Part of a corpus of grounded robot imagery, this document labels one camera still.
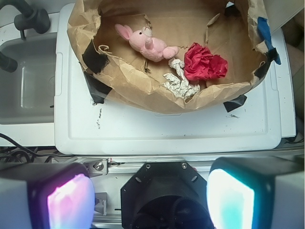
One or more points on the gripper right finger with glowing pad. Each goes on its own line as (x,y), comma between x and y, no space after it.
(257,192)

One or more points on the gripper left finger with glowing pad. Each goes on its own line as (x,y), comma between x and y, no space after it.
(46,196)

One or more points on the red paper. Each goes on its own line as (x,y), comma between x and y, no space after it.
(201,64)

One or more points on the crumpled white paper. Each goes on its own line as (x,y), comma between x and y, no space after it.
(178,84)

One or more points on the white plastic bin lid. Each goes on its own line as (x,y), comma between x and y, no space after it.
(82,127)

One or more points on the grey plastic tub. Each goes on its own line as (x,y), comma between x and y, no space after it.
(27,94)

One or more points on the brown paper bag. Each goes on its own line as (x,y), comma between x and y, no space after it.
(230,32)

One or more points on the blue tape strip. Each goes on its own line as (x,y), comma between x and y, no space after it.
(265,35)

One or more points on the black faucet fixture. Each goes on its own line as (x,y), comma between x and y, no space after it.
(29,17)

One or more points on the pink plush bunny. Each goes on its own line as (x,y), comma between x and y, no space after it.
(142,41)

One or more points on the black octagonal mount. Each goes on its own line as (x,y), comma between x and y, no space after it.
(165,195)

